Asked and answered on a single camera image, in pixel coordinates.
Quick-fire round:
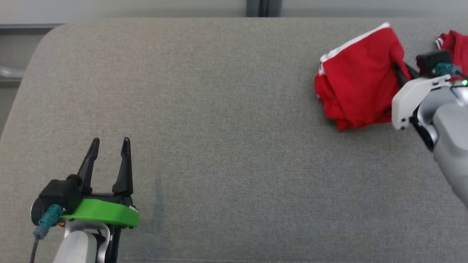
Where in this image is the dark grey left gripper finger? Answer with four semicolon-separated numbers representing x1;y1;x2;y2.
77;138;100;194
112;137;134;196

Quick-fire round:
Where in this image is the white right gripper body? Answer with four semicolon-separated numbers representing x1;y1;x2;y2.
391;74;454;130

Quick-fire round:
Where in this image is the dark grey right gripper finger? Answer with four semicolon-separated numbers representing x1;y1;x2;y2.
392;63;410;87
404;64;421;79

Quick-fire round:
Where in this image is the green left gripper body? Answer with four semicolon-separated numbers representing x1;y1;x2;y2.
60;193;140;230

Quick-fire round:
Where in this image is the red shorts white stripe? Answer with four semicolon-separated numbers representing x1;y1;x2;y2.
314;23;412;131

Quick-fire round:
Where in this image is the red basketball jersey white trim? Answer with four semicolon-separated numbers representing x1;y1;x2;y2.
434;30;468;79

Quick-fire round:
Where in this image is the grey metal pipe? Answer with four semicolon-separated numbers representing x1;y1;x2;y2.
0;65;26;79

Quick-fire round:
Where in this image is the grey metal frame rail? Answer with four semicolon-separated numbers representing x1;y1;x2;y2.
0;24;64;35

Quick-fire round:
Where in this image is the grey vertical partition post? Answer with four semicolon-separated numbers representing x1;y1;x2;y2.
246;0;283;18

